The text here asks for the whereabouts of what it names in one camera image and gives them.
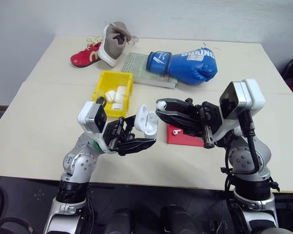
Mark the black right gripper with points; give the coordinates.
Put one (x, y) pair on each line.
(211, 117)

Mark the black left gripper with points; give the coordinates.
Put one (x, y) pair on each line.
(116, 132)

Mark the white earbud case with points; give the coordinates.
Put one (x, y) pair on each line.
(110, 95)
(120, 93)
(147, 122)
(117, 106)

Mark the white earbud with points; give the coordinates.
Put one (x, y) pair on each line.
(161, 105)
(176, 132)

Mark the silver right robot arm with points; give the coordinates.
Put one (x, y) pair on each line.
(249, 158)

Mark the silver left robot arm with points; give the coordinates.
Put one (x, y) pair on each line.
(79, 165)

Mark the closed white earbud case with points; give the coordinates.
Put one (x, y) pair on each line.
(117, 106)
(110, 95)
(120, 93)

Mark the yellow plastic bin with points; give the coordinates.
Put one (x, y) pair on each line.
(112, 80)

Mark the red flat pad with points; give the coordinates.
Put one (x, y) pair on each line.
(175, 140)

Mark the blue boxing glove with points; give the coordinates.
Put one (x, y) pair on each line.
(190, 67)

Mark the green patterned book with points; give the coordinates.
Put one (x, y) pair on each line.
(136, 70)

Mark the dark rounded shape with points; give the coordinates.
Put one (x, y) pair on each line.
(177, 219)
(117, 220)

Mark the red sneaker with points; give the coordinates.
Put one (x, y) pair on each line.
(84, 57)

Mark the grey white high-top shoe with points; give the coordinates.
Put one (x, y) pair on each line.
(112, 44)

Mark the black chair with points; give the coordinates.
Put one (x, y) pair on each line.
(289, 68)

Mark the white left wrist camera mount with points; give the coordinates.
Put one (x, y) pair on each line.
(88, 114)

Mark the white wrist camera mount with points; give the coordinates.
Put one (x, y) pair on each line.
(244, 97)
(88, 114)

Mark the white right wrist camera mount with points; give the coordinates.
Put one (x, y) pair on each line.
(244, 97)

